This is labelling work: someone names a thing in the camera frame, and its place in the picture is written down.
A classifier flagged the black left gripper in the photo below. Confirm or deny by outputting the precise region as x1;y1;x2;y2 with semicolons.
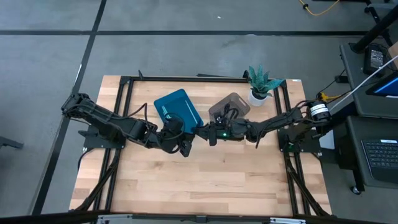
160;116;196;158

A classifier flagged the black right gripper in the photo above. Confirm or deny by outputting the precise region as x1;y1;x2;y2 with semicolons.
195;115;249;147

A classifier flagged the teal plastic bin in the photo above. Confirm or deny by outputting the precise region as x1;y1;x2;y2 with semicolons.
154;88;205;134

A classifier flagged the white plant pot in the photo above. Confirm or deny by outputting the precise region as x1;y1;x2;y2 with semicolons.
248;89;269;108

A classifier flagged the green succulent plant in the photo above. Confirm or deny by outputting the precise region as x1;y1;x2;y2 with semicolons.
248;64;285;100

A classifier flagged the dark grey side desk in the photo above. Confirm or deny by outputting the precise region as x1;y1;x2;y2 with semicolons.
338;42;398;190

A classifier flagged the black keyboard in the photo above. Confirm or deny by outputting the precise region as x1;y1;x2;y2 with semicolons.
360;139;398;184

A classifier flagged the black power adapter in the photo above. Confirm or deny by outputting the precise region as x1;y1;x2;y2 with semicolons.
363;45;388;75

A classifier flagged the laptop with blue screen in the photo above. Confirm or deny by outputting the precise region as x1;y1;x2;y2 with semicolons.
365;70;398;99

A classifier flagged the black slanted pole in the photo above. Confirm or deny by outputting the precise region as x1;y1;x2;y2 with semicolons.
351;6;398;54

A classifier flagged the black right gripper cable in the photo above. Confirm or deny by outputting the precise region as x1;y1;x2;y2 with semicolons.
221;104;240;121

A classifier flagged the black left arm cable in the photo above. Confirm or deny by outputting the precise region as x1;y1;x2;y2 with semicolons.
124;102;150;127

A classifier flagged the black table frame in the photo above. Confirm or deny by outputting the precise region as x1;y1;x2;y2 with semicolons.
70;70;332;218

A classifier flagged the grey camera mount bar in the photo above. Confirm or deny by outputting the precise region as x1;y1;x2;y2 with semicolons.
96;213;307;224

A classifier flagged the yellow cable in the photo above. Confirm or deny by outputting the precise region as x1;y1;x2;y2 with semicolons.
298;0;341;16

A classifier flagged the white cable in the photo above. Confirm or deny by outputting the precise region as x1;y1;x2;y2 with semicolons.
329;55;398;111

